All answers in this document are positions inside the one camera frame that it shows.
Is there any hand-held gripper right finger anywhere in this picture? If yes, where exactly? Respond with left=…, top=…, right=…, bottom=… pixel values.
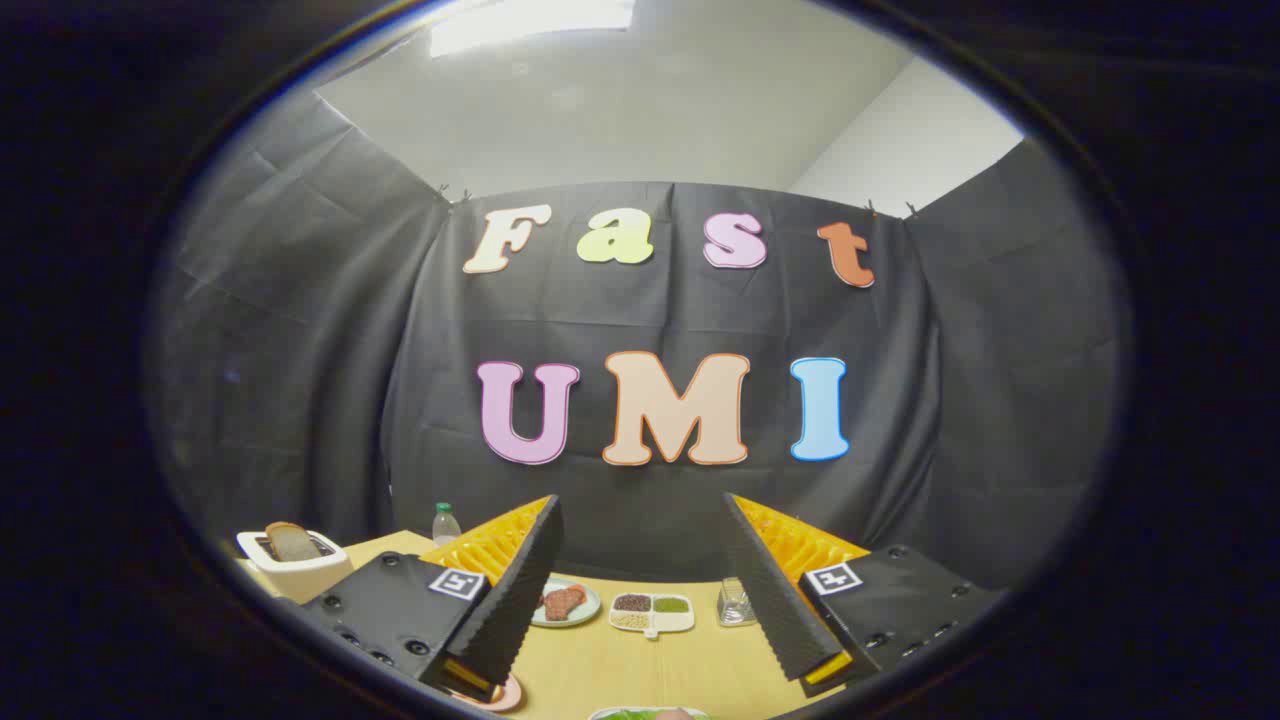
left=722, top=492, right=1006, bottom=699

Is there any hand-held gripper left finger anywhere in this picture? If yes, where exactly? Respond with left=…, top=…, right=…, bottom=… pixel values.
left=300, top=494, right=565, bottom=701

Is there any brown crust bread slice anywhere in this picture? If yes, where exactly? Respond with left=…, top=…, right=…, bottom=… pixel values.
left=265, top=521, right=323, bottom=563

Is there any clear glass cup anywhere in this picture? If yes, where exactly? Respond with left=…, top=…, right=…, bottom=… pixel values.
left=716, top=577, right=758, bottom=628

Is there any pale green round plate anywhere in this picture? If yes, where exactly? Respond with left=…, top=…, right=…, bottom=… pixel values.
left=528, top=578, right=602, bottom=629

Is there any pink round plate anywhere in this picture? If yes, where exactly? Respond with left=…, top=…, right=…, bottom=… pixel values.
left=445, top=672, right=524, bottom=713

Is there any white divided dish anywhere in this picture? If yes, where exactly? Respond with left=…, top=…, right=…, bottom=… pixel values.
left=608, top=592, right=696, bottom=641

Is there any white toaster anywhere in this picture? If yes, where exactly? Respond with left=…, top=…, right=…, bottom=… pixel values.
left=236, top=522, right=353, bottom=603

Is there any ceiling light panel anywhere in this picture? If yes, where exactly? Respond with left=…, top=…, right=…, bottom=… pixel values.
left=430, top=0, right=637, bottom=58

